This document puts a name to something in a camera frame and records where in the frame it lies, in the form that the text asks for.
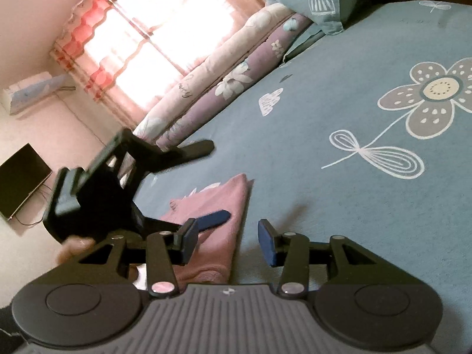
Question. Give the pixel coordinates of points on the pink and white knit sweater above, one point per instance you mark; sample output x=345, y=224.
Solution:
x=221, y=243

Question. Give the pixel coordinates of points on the white air conditioner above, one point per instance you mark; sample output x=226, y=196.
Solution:
x=29, y=90

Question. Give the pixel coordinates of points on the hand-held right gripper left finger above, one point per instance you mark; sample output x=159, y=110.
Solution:
x=190, y=241

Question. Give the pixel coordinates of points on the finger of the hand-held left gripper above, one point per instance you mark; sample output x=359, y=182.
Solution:
x=212, y=218
x=177, y=155

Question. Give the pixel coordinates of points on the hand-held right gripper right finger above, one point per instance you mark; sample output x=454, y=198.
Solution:
x=266, y=243

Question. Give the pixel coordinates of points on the folded floral quilt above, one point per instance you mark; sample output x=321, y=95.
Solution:
x=228, y=77

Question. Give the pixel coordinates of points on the blue floral bed sheet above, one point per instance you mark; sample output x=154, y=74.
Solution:
x=332, y=81

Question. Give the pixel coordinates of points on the pink window curtain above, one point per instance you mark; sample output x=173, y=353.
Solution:
x=84, y=48

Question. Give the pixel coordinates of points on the person's left hand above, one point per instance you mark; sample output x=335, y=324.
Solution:
x=73, y=249

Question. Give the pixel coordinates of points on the black wall television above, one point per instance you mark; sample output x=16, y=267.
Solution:
x=22, y=177

